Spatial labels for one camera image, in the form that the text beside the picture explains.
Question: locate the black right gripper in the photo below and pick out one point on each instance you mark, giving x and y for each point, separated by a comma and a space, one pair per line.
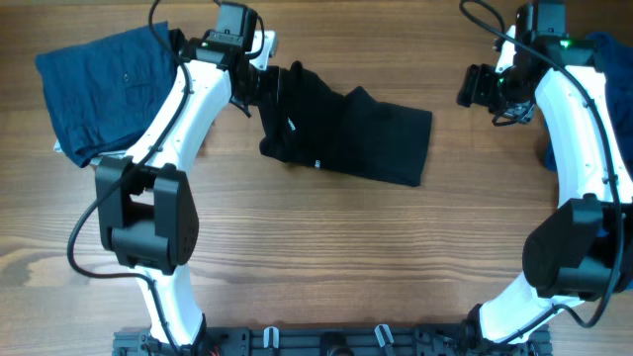
475, 90

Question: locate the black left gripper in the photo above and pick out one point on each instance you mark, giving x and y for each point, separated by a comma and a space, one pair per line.
273, 76

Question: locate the black polo shirt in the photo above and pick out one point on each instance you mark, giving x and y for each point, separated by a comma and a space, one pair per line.
307, 123

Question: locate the blue polo shirt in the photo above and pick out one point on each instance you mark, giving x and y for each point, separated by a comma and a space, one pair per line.
613, 99

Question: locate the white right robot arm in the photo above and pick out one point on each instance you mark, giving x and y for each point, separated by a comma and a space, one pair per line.
583, 251

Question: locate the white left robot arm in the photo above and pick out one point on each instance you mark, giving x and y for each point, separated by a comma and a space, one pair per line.
147, 215

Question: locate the folded dark green garment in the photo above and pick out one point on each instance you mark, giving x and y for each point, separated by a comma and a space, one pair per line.
177, 40

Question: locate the folded blue denim shorts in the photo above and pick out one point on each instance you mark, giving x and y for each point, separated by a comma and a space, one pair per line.
104, 95

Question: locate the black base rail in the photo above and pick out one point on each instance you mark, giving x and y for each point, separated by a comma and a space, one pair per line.
426, 339

